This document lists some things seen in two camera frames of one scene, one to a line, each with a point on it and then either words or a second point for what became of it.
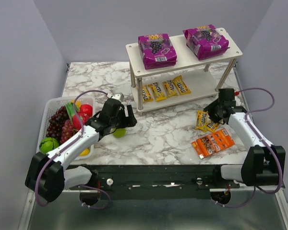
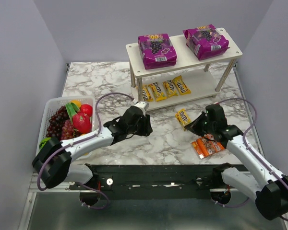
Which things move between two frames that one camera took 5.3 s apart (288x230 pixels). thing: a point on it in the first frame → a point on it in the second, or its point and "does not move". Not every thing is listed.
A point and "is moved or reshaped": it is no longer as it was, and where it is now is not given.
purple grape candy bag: (205, 42) does not move
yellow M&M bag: (158, 95) does not move
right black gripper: (213, 111) → (198, 125)
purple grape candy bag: (157, 51) does not move
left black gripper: (126, 116) → (146, 125)
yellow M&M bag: (147, 96) does not move
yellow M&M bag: (201, 121) is moved or reshaped
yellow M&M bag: (181, 86) does not move
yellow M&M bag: (169, 88) does not move
